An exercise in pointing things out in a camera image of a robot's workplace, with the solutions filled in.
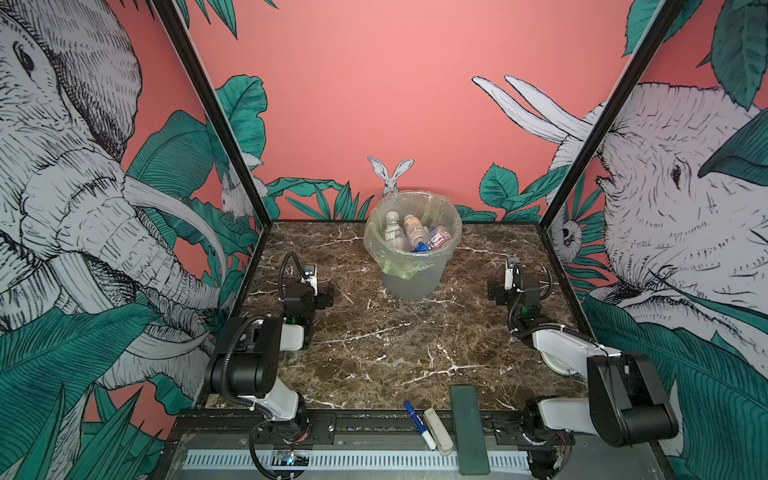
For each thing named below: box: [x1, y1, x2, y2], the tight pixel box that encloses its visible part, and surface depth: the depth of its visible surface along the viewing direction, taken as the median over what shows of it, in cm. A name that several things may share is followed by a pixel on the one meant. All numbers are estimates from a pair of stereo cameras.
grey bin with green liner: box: [363, 191, 463, 301], surface depth 90 cm
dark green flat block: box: [450, 385, 490, 475], surface depth 75 cm
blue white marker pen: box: [404, 401, 437, 450], surface depth 75 cm
